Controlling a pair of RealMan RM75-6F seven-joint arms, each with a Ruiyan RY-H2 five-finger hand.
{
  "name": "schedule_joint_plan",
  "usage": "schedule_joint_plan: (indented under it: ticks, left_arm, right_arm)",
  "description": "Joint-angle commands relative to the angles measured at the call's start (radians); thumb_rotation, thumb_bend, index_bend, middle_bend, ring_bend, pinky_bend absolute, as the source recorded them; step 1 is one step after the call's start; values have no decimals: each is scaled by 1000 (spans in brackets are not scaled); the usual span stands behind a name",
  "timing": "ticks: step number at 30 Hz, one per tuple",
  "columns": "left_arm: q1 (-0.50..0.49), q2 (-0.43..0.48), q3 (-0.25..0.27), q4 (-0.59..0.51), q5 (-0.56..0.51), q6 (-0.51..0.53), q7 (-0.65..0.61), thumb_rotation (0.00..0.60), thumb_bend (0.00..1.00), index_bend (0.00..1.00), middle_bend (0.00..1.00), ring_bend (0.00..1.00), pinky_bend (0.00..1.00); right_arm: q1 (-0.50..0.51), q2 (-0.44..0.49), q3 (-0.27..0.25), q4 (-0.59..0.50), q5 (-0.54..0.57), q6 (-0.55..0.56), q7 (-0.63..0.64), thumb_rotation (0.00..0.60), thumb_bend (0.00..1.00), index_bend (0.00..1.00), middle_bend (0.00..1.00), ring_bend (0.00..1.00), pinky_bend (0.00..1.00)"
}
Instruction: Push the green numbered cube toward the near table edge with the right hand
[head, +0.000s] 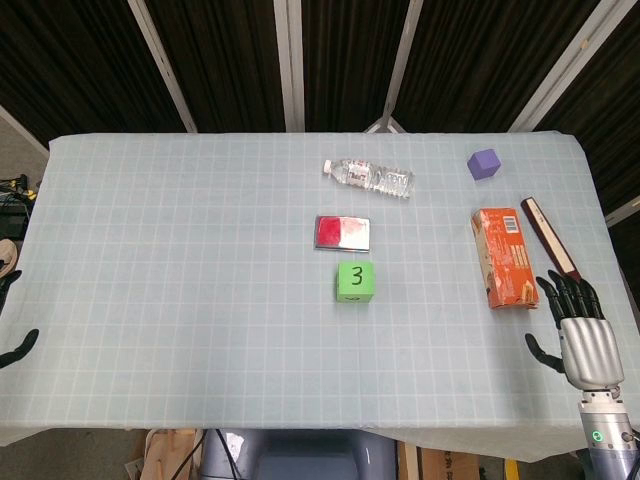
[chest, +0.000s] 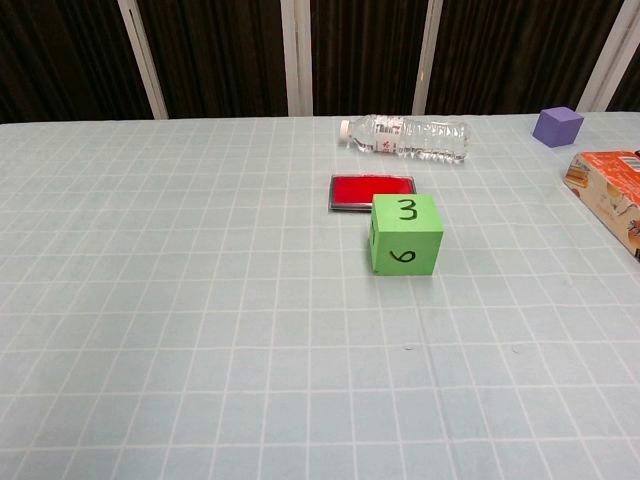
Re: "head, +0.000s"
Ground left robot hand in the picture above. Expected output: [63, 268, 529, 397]
[0, 269, 40, 370]

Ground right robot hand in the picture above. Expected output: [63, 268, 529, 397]
[524, 269, 626, 390]

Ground green foam cube numbered three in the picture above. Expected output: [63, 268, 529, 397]
[334, 260, 376, 304]

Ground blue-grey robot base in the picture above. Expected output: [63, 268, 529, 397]
[199, 428, 399, 480]

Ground dark red slim long box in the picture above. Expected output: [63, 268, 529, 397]
[519, 197, 584, 285]

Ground orange cardboard snack box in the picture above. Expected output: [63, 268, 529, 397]
[470, 206, 541, 312]

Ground brown cardboard box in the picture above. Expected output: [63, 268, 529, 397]
[417, 447, 482, 480]

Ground light wooden boards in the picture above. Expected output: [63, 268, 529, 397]
[140, 428, 205, 480]

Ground light blue grid tablecloth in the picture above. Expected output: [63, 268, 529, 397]
[0, 130, 640, 455]

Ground purple foam cube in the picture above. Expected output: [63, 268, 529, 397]
[466, 149, 503, 182]

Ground red and silver flat tin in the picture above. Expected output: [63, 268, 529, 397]
[313, 215, 373, 254]

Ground clear plastic water bottle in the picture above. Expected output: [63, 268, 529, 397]
[322, 158, 416, 201]

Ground white tripod stand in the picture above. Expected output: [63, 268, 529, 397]
[363, 102, 409, 135]

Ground black equipment with cables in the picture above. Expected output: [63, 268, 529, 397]
[0, 173, 40, 241]

